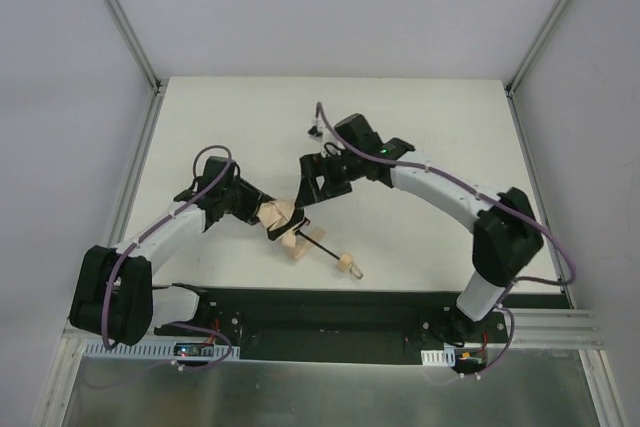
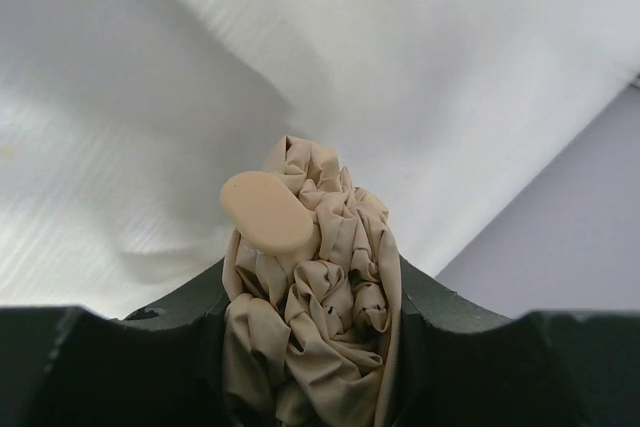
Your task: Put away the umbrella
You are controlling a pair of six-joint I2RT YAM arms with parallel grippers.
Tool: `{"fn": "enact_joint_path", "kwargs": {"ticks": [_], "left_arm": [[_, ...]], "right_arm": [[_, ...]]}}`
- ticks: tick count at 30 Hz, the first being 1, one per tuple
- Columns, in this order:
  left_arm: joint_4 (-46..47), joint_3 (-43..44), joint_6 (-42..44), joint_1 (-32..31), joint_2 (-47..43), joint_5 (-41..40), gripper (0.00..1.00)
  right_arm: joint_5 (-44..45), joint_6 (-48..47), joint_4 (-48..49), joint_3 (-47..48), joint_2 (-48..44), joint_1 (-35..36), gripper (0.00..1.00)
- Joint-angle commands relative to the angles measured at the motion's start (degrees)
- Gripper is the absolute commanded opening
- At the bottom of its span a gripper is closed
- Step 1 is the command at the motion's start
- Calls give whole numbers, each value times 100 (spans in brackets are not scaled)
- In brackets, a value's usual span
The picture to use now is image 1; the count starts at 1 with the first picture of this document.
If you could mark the right white cable duct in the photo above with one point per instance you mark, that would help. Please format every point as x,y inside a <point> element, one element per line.
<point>438,358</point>

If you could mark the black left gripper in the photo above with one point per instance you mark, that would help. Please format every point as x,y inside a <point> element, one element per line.
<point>257,204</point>

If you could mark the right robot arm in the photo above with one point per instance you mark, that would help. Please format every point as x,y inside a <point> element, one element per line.
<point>503,240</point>

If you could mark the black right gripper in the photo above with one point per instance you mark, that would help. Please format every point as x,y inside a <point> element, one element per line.
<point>329,173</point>

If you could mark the aluminium frame post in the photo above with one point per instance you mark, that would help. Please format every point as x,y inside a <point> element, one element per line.
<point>536,47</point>
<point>133,44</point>

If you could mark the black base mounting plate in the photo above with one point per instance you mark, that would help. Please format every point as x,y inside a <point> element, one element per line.
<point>361,327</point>

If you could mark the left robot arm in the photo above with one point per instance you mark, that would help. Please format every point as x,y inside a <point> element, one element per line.
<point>115,297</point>

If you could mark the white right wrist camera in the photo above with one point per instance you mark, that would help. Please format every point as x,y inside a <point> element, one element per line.
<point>319,133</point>

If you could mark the right aluminium frame post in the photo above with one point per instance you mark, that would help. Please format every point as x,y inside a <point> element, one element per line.
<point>536,47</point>

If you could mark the beige folding umbrella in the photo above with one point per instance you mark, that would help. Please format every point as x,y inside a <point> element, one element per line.
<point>297,245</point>

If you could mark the left white cable duct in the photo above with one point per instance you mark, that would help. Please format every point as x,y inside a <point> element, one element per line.
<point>163,350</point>

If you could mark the left aluminium frame post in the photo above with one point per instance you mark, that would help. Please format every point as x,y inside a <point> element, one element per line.
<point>133,44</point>

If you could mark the white cable duct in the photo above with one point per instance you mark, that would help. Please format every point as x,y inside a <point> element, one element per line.
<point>438,358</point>
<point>163,350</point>

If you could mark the aluminium front rail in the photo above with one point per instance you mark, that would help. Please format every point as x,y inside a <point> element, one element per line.
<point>557,329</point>

